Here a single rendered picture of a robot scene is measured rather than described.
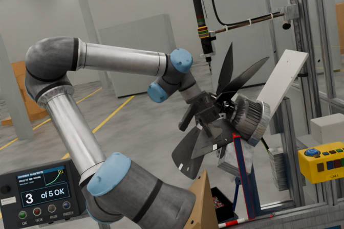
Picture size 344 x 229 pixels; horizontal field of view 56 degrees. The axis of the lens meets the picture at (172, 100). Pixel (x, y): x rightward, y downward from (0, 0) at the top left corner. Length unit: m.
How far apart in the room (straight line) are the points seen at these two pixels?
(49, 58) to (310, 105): 1.52
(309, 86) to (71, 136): 1.43
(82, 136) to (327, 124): 1.25
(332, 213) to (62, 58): 1.06
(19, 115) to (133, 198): 6.78
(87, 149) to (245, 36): 6.17
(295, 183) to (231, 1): 5.44
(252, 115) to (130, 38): 7.44
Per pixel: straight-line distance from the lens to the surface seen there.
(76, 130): 0.96
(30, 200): 1.23
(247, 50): 6.96
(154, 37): 8.66
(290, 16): 1.86
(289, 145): 1.74
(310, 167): 1.22
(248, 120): 1.52
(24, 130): 7.53
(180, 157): 1.65
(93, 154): 0.94
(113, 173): 0.76
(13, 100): 7.44
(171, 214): 0.77
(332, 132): 1.83
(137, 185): 0.77
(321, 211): 1.35
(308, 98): 2.04
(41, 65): 0.96
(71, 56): 0.94
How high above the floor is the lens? 1.61
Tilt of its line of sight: 13 degrees down
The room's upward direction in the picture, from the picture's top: 13 degrees counter-clockwise
